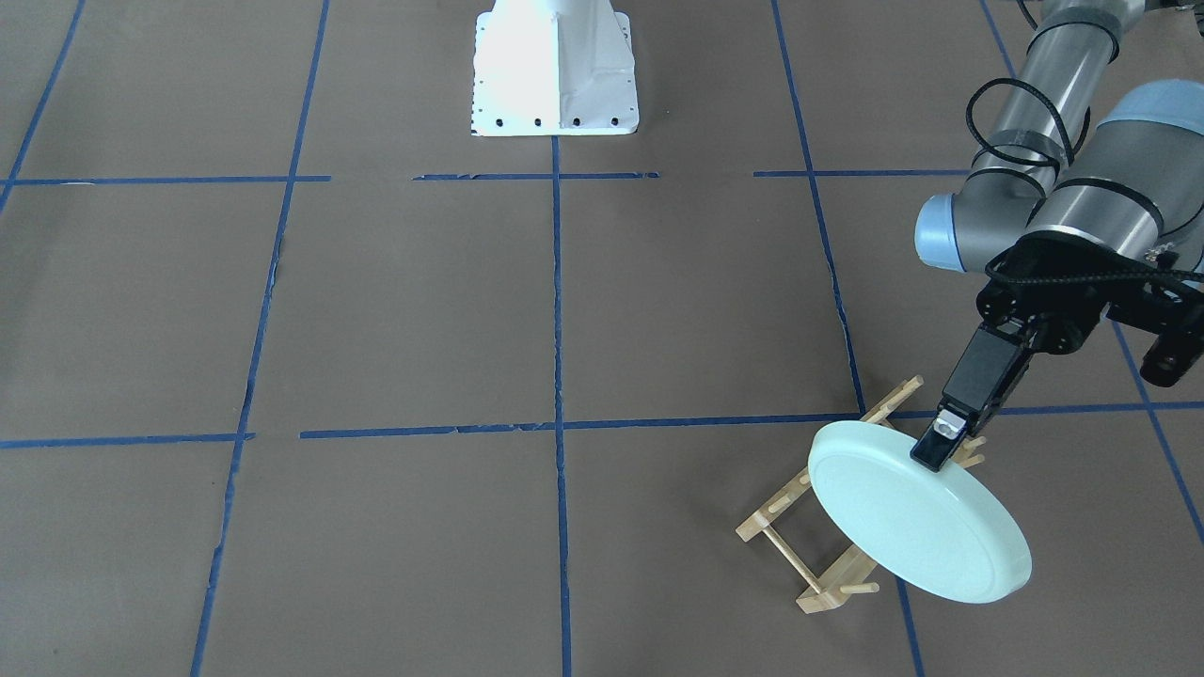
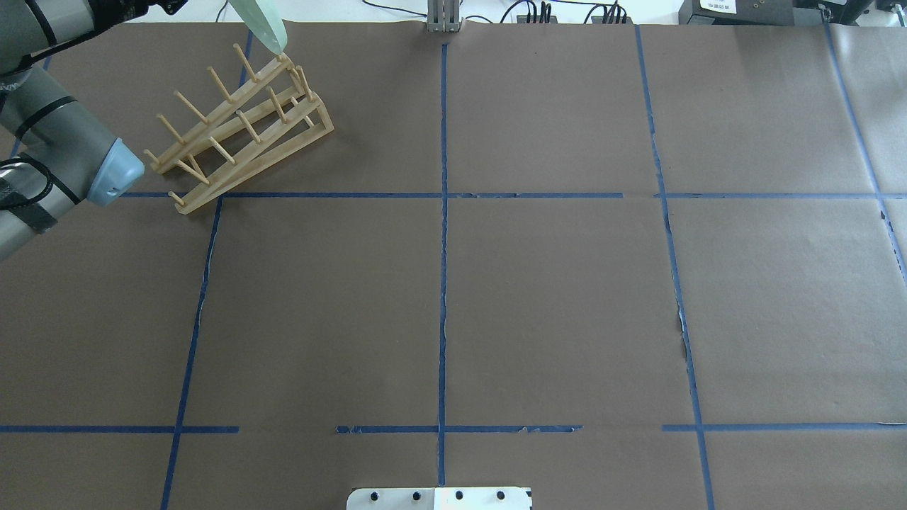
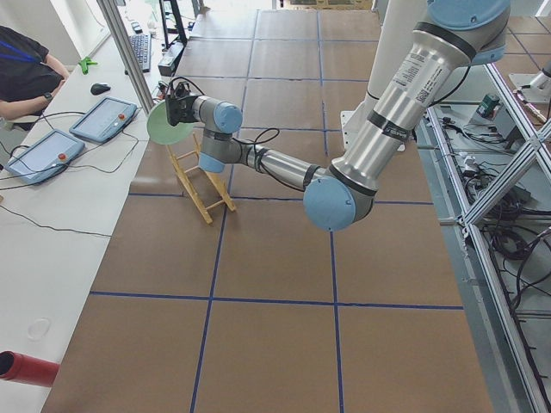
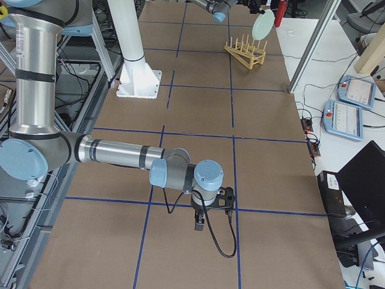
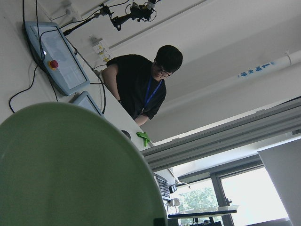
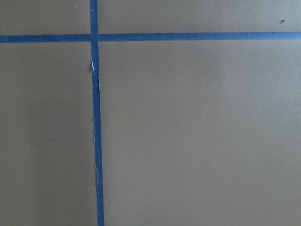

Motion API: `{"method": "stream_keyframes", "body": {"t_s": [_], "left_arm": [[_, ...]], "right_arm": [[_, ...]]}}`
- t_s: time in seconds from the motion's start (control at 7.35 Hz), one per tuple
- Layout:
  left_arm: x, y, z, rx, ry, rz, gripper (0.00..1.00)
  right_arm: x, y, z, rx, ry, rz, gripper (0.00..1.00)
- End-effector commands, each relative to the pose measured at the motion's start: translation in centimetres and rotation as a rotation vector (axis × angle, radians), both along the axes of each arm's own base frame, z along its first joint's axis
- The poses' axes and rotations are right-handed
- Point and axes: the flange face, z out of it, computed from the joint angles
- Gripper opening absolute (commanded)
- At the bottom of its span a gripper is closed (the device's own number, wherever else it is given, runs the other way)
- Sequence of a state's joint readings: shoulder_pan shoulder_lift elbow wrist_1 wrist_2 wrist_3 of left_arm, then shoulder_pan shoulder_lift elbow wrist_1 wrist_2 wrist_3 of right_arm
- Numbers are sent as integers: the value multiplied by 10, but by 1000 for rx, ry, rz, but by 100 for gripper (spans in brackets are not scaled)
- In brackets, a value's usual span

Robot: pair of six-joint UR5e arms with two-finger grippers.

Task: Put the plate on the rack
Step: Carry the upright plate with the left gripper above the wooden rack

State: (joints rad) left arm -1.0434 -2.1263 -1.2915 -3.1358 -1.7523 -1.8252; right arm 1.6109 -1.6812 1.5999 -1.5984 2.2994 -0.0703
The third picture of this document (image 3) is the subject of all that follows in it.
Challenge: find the light green plate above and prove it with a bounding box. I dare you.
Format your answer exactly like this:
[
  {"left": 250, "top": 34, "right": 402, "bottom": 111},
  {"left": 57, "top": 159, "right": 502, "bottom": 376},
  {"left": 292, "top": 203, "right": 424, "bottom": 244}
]
[{"left": 146, "top": 102, "right": 194, "bottom": 145}]

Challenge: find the seated person black shirt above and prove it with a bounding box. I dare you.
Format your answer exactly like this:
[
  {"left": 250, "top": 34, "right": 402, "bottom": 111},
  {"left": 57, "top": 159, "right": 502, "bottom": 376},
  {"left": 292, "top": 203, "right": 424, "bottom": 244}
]
[{"left": 1, "top": 26, "right": 70, "bottom": 120}]

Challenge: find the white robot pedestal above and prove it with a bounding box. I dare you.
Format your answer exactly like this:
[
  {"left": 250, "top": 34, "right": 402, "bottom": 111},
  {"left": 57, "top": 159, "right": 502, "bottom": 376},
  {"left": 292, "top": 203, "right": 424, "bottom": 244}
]
[{"left": 340, "top": 0, "right": 426, "bottom": 151}]

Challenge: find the red cylinder bottle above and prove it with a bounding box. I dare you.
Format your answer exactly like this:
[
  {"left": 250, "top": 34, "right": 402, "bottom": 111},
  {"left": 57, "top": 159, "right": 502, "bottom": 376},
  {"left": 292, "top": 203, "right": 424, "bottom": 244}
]
[{"left": 1, "top": 351, "right": 59, "bottom": 387}]

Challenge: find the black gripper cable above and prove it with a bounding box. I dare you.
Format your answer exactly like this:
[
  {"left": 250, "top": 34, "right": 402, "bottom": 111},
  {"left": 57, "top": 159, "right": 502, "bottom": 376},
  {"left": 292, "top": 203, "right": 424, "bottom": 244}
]
[{"left": 232, "top": 127, "right": 281, "bottom": 173}]

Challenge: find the green electronic box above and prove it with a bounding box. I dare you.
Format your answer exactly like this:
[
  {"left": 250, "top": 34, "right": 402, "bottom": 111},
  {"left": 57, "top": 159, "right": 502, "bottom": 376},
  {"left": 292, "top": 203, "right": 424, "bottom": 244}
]
[{"left": 477, "top": 94, "right": 500, "bottom": 119}]

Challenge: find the wooden dish rack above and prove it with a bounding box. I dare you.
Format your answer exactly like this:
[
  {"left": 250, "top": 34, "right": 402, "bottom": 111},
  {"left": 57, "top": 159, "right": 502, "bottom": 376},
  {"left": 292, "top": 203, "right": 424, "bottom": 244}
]
[{"left": 166, "top": 133, "right": 236, "bottom": 225}]

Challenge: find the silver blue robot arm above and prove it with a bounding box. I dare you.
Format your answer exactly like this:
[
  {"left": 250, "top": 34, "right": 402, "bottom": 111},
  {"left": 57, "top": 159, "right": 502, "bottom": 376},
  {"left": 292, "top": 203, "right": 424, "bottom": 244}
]
[{"left": 165, "top": 1, "right": 511, "bottom": 231}]

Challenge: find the blue teach pendant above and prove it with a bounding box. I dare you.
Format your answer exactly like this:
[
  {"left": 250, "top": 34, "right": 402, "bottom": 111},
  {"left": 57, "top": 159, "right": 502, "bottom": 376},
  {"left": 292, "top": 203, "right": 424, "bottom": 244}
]
[
  {"left": 69, "top": 96, "right": 138, "bottom": 144},
  {"left": 5, "top": 129, "right": 84, "bottom": 185}
]

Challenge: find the near blue teach pendant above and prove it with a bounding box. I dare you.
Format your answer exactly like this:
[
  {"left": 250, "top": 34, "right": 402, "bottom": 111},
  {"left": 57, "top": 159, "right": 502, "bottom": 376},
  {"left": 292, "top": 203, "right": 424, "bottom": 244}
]
[{"left": 5, "top": 129, "right": 84, "bottom": 185}]

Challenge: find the far blue teach pendant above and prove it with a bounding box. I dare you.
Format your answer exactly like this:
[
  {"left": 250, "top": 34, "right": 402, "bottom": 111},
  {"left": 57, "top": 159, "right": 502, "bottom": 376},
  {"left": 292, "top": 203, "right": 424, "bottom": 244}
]
[{"left": 69, "top": 96, "right": 138, "bottom": 144}]

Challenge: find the black computer mouse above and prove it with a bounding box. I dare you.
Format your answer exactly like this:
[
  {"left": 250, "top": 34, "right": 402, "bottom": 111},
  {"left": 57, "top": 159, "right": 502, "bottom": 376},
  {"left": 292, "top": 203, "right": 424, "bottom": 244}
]
[{"left": 90, "top": 83, "right": 111, "bottom": 96}]

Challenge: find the black gripper camera mount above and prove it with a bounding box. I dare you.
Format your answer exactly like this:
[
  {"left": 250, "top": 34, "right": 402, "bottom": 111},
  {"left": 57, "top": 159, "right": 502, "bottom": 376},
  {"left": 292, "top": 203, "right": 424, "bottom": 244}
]
[{"left": 167, "top": 77, "right": 191, "bottom": 99}]

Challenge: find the green plastic clamp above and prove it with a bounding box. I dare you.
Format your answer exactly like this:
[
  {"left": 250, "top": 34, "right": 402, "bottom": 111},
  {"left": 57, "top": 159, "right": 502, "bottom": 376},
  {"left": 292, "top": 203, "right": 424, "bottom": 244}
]
[{"left": 78, "top": 56, "right": 98, "bottom": 75}]

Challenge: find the black keyboard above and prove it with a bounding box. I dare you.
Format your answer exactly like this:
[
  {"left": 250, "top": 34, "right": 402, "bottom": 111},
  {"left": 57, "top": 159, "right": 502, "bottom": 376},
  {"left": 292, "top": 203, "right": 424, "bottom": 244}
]
[{"left": 128, "top": 34, "right": 152, "bottom": 72}]

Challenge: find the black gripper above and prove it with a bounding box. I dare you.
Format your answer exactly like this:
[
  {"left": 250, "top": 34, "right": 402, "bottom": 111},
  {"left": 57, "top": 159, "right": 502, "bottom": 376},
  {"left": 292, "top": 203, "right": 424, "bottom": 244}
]
[{"left": 165, "top": 95, "right": 195, "bottom": 126}]

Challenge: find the aluminium side frame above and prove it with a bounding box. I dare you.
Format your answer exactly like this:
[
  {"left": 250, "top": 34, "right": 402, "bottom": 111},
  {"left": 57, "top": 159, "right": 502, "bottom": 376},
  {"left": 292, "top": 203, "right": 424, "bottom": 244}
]
[{"left": 417, "top": 53, "right": 550, "bottom": 412}]

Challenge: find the aluminium frame post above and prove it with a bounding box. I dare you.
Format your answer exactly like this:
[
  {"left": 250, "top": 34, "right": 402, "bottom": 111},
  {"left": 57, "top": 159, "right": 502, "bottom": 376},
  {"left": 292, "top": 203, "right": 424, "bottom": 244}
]
[{"left": 97, "top": 0, "right": 154, "bottom": 114}]

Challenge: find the black box device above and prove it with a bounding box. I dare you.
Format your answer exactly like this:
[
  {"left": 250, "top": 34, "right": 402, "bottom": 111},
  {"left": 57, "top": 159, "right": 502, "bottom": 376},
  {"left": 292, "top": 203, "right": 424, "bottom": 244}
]
[{"left": 158, "top": 42, "right": 185, "bottom": 77}]

